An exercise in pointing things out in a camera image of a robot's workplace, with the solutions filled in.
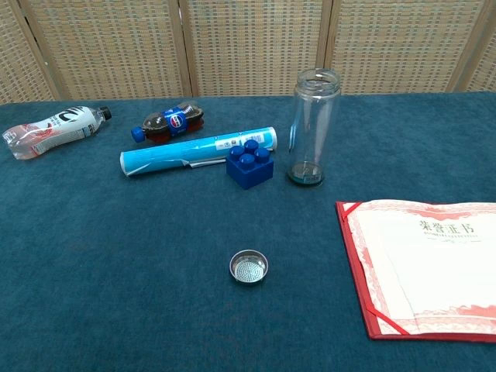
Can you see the round metal strainer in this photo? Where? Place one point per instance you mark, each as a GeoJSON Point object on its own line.
{"type": "Point", "coordinates": [249, 272]}

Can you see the clear glass jar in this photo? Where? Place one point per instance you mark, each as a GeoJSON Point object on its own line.
{"type": "Point", "coordinates": [314, 116]}

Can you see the blue toy building block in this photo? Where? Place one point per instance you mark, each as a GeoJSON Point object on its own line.
{"type": "Point", "coordinates": [248, 172]}

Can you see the light blue cylindrical tube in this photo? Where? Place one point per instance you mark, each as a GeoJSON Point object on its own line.
{"type": "Point", "coordinates": [174, 153]}

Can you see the small Pepsi cola bottle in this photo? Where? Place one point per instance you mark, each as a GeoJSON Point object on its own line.
{"type": "Point", "coordinates": [176, 121]}

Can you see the woven bamboo folding screen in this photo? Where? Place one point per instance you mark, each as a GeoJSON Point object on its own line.
{"type": "Point", "coordinates": [248, 42]}

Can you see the teal table cloth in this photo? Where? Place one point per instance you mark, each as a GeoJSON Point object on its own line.
{"type": "Point", "coordinates": [116, 252]}

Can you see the red certificate folder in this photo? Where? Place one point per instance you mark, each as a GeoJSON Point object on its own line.
{"type": "Point", "coordinates": [426, 271]}

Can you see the white labelled drink bottle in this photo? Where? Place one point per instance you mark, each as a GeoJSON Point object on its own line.
{"type": "Point", "coordinates": [58, 129]}

